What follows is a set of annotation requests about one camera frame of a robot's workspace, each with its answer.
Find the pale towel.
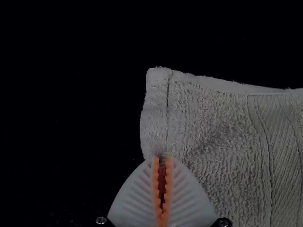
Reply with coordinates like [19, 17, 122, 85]
[140, 66, 303, 227]

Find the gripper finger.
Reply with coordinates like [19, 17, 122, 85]
[96, 155, 164, 227]
[162, 156, 232, 227]

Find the black mat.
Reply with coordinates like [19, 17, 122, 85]
[0, 0, 303, 227]

